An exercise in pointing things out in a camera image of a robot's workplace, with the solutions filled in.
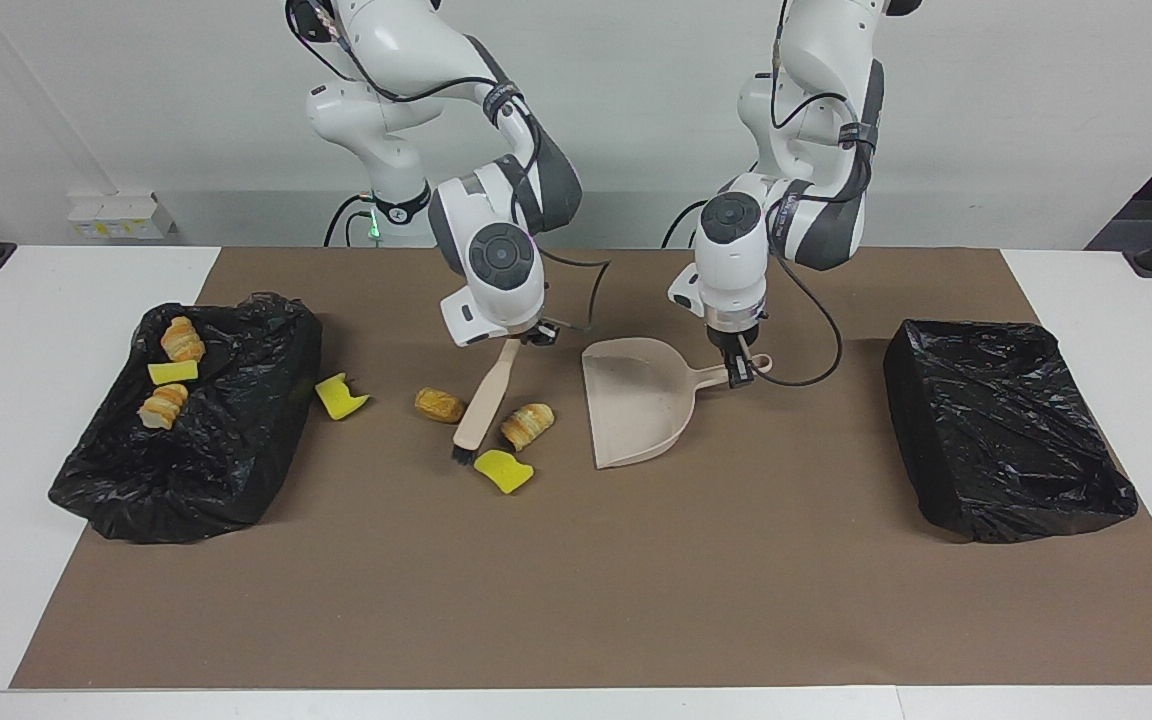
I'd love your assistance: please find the beige hand brush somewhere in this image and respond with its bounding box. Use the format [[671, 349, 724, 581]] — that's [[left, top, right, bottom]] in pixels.
[[451, 338, 522, 467]]

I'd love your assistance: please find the golden croissant toy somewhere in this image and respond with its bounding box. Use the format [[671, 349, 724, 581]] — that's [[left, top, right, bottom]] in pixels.
[[500, 403, 556, 452], [138, 383, 190, 431]]

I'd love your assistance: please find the beige plastic dustpan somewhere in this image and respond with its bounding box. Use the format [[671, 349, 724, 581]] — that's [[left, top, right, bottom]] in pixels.
[[581, 337, 775, 471]]

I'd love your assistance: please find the round brown bread roll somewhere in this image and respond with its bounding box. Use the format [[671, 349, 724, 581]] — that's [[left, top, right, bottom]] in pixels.
[[414, 387, 468, 425]]

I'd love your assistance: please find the yellow sponge with green backing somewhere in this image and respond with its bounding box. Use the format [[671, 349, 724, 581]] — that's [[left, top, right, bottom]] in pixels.
[[473, 450, 535, 495]]

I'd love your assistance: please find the notched yellow sponge piece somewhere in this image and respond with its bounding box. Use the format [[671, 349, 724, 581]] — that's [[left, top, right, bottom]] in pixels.
[[314, 372, 371, 421]]

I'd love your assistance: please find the pale flaky pastry piece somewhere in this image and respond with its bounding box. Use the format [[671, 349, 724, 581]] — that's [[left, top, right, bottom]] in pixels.
[[160, 316, 208, 364]]

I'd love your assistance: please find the boxy black bag bin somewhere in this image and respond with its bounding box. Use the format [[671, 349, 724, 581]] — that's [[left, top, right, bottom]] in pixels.
[[883, 319, 1139, 544]]

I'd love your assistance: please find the crumpled black bag bin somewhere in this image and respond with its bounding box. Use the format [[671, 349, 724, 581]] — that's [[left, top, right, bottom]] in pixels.
[[48, 292, 324, 545]]

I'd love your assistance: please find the brown table mat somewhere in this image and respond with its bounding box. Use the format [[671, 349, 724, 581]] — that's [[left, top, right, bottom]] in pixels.
[[11, 247, 1152, 689]]

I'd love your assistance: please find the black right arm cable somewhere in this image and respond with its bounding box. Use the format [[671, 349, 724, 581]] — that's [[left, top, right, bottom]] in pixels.
[[286, 0, 612, 336]]

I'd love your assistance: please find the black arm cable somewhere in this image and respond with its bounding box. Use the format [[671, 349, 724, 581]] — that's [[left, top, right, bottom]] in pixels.
[[286, 0, 612, 336], [771, 0, 845, 389]]

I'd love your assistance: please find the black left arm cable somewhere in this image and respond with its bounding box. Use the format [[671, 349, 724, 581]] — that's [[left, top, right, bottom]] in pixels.
[[771, 0, 845, 389]]

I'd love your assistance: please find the black base cable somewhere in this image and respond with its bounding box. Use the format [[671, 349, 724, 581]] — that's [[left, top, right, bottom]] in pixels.
[[661, 198, 709, 248], [324, 193, 377, 248]]

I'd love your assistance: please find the white wall box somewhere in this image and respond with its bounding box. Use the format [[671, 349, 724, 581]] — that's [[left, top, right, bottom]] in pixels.
[[69, 193, 178, 241]]

